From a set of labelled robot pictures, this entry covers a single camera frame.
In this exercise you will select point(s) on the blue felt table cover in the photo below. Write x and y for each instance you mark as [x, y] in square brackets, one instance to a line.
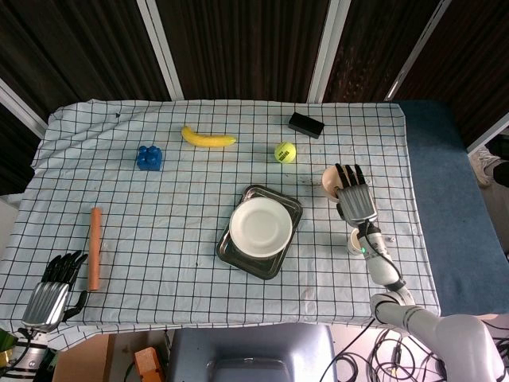
[445, 191]

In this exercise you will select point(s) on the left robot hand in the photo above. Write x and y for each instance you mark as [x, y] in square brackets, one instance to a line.
[45, 304]

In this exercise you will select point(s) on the orange wooden rod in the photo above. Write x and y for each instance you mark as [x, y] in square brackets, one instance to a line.
[95, 250]

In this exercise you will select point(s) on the rectangular metal tray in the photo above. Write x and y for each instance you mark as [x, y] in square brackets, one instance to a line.
[262, 269]

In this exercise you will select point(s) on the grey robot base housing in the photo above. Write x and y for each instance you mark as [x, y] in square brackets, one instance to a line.
[250, 346]

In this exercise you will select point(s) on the blue toy building block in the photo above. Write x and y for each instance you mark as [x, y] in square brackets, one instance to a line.
[150, 159]

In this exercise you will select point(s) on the black rectangular box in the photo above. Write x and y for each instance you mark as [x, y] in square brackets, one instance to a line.
[306, 125]

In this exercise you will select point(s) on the white black-checked tablecloth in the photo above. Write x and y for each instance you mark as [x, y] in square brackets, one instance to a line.
[179, 294]

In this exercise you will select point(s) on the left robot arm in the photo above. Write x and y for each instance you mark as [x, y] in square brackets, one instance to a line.
[28, 354]

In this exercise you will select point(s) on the beige bowl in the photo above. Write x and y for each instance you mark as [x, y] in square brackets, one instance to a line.
[330, 181]

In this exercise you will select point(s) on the white sneaker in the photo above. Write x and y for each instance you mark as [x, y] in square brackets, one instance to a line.
[483, 167]

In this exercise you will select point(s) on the white paper cup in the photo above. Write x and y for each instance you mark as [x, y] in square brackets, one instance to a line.
[354, 242]

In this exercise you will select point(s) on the orange box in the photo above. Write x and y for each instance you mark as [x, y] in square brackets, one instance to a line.
[149, 364]

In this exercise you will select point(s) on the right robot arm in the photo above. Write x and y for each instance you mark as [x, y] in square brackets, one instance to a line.
[437, 330]

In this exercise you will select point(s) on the green yellow container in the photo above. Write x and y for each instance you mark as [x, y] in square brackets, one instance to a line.
[6, 348]

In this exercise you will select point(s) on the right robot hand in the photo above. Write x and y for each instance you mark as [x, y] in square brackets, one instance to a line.
[358, 203]

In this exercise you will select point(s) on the white round plate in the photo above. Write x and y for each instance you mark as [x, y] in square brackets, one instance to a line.
[260, 228]

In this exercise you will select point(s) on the white partition frame post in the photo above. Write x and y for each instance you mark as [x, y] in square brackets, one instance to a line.
[328, 49]
[415, 51]
[489, 139]
[161, 49]
[22, 107]

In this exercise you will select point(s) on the yellow banana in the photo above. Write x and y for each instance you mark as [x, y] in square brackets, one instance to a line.
[207, 139]

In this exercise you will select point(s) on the yellow-green tennis ball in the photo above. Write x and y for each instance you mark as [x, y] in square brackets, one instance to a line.
[285, 153]

